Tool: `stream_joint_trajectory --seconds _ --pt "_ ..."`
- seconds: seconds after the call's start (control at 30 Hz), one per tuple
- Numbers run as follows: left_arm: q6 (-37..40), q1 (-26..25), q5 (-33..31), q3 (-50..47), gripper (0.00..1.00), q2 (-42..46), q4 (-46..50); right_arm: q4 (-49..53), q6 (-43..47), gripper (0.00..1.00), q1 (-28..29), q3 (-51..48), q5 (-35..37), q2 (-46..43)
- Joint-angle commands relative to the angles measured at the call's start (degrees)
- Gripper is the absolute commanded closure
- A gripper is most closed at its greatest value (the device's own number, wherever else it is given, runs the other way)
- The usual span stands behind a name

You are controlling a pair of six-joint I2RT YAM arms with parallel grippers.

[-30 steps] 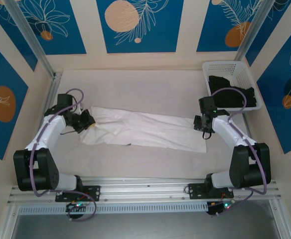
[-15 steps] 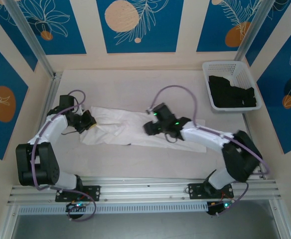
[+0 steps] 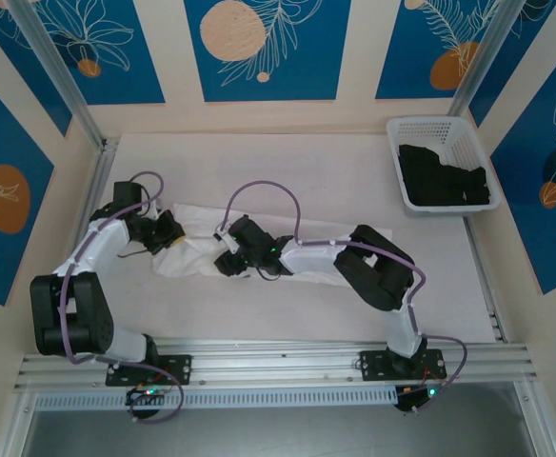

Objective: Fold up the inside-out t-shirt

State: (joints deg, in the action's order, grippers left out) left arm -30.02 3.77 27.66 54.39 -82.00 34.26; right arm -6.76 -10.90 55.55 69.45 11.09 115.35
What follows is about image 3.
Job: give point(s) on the white t-shirt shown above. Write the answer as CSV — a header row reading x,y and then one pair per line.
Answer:
x,y
197,221

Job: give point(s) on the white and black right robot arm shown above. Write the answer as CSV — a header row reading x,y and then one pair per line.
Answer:
x,y
311,259

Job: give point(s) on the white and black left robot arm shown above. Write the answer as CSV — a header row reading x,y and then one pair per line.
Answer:
x,y
102,243

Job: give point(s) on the black controller board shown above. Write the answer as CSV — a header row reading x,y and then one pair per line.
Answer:
x,y
416,397
144,395

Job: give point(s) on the black cloth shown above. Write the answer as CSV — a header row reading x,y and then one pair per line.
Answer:
x,y
442,181

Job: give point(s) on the white plastic basket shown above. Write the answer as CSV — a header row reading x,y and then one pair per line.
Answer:
x,y
470,138

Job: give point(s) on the aluminium side rail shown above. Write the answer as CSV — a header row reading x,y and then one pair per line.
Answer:
x,y
99,166
480,266

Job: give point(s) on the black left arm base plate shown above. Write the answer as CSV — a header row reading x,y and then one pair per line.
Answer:
x,y
183,369

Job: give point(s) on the aluminium rail beam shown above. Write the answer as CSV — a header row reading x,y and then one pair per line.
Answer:
x,y
278,366

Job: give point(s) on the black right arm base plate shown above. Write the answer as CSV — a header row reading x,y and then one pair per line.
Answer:
x,y
373,366

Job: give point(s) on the aluminium frame post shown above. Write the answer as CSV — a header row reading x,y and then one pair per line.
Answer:
x,y
478,62
59,71

